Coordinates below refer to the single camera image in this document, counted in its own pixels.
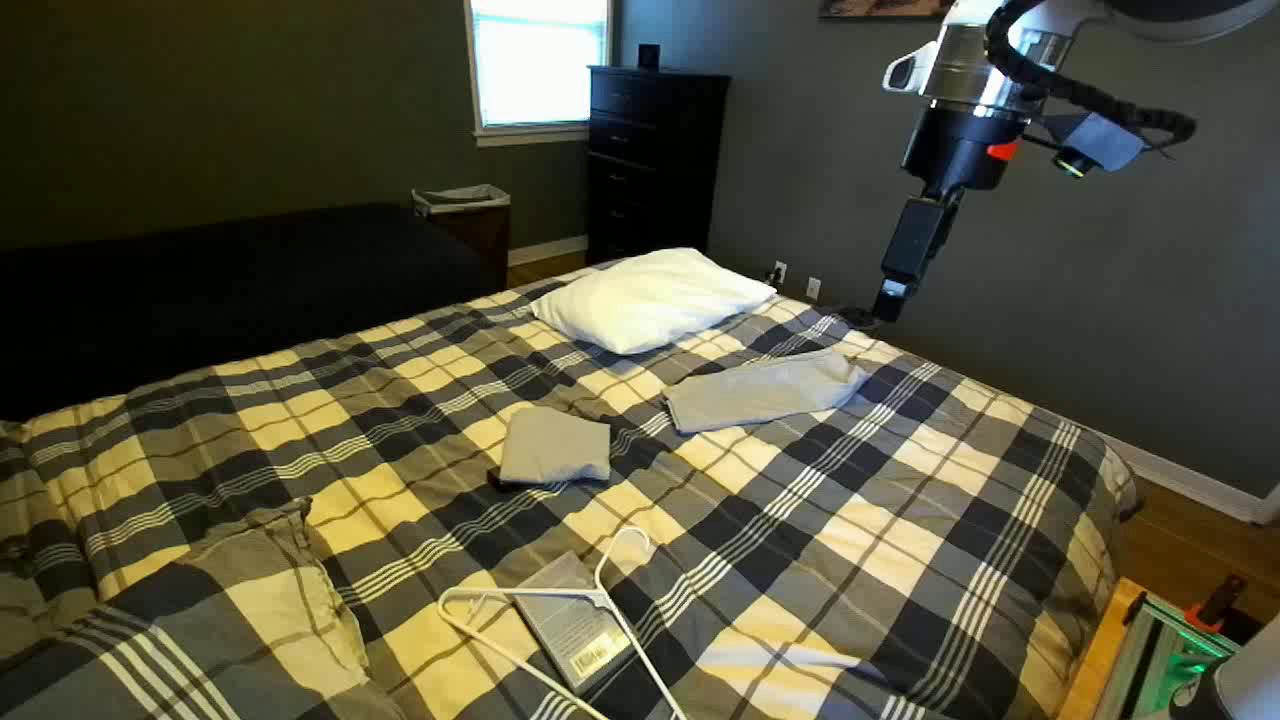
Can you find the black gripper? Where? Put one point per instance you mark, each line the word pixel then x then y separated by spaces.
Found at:
pixel 947 154

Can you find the light grey cloth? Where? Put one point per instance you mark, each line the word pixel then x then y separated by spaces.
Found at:
pixel 767 389

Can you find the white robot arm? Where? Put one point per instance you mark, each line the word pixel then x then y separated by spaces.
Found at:
pixel 994 77

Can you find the small folded grey cloth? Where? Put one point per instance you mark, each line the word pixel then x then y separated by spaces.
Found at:
pixel 549 445

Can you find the laundry basket with cloth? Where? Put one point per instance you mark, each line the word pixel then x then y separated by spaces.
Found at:
pixel 482 218

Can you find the dark bed bench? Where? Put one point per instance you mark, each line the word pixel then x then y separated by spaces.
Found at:
pixel 113 314

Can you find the white pillow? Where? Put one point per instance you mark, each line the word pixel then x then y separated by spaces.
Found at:
pixel 649 303

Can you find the black dresser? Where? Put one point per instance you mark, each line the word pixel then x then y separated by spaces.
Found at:
pixel 654 151

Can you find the small black object on dresser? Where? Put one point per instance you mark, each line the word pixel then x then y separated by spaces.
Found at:
pixel 649 58

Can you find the window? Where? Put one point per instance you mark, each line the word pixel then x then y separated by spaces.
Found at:
pixel 529 66

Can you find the green wooden cart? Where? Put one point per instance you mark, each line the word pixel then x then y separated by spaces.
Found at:
pixel 1162 663

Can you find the grey folded item under hanger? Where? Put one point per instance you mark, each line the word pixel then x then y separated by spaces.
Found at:
pixel 576 634

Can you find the plaid yellow grey comforter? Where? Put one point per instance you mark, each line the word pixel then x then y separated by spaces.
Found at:
pixel 271 539

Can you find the wall outlet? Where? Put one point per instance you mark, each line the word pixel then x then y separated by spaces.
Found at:
pixel 812 286

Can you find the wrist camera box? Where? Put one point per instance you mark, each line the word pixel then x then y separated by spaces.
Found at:
pixel 1088 140

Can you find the framed wall picture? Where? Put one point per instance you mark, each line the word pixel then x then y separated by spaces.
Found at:
pixel 884 10

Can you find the white wire hanger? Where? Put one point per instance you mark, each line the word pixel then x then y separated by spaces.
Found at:
pixel 626 549

